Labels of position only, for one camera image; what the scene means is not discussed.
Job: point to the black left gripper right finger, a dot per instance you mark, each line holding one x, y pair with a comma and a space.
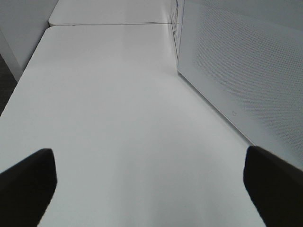
275, 187

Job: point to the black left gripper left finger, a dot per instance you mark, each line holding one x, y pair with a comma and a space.
26, 189

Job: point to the white microwave oven body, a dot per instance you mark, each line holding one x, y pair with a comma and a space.
176, 18

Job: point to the white microwave door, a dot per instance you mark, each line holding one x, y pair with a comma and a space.
246, 58

